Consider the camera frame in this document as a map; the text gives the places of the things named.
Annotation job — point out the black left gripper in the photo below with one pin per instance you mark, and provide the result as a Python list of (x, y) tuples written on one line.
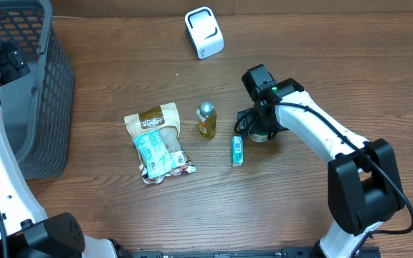
[(11, 61)]

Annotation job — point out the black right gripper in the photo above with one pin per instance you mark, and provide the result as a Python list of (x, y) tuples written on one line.
[(251, 122)]

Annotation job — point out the green lid white jar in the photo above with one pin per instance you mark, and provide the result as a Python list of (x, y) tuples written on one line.
[(259, 137)]

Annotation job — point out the small Kleenex tissue pack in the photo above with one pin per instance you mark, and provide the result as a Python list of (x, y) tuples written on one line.
[(237, 151)]

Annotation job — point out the yellow oil bottle silver cap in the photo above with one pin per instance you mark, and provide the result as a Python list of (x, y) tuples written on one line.
[(207, 119)]

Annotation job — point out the white red snack packet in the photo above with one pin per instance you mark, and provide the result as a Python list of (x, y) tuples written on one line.
[(184, 166)]

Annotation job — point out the clear brown snack bag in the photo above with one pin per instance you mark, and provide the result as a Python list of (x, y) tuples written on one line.
[(164, 118)]

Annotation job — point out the teal large tissue pack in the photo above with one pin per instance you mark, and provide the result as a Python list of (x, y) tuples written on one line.
[(155, 155)]

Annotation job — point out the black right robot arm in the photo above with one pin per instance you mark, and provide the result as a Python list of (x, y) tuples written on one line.
[(364, 185)]

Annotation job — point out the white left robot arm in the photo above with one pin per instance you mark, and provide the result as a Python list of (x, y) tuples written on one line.
[(25, 228)]

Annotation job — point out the white barcode scanner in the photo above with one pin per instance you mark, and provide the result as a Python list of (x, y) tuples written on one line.
[(204, 32)]

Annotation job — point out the grey plastic mesh basket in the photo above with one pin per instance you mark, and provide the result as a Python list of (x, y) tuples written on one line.
[(37, 108)]

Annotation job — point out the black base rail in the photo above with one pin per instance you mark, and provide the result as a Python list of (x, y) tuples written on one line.
[(228, 253)]

